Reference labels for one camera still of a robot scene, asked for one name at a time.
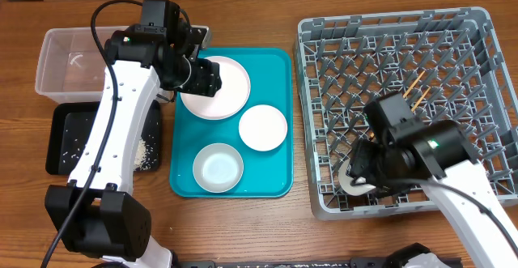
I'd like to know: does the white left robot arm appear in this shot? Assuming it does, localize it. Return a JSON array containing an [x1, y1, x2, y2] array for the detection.
[[45, 0, 222, 267]]

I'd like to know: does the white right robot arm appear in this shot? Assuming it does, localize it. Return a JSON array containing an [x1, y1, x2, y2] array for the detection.
[[339, 92, 517, 267]]

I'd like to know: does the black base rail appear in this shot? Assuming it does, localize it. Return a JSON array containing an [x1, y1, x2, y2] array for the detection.
[[176, 243, 463, 268]]

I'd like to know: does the rice pile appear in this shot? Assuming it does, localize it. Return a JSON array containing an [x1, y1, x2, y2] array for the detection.
[[60, 116, 161, 170]]

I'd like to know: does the clear plastic bin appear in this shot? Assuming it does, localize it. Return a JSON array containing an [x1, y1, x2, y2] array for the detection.
[[35, 25, 179, 104]]

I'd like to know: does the teal serving tray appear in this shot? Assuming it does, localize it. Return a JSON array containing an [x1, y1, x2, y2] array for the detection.
[[169, 48, 294, 198]]

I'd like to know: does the black tray bin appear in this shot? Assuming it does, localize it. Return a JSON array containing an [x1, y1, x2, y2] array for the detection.
[[45, 100, 162, 176]]

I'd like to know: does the large pink plate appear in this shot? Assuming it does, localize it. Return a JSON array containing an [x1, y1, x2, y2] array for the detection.
[[180, 56, 251, 120]]

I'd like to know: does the white cup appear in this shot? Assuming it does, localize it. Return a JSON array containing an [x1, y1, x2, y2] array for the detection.
[[338, 159, 376, 196]]

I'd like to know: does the grey bowl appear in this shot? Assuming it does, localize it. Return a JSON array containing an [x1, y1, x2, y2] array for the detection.
[[193, 143, 244, 194]]

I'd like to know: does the wooden chopstick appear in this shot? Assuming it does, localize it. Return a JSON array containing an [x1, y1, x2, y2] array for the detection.
[[403, 70, 426, 98], [411, 87, 431, 112]]

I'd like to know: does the grey dishwasher rack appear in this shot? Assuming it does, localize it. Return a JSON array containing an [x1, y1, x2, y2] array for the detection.
[[295, 7, 517, 220]]

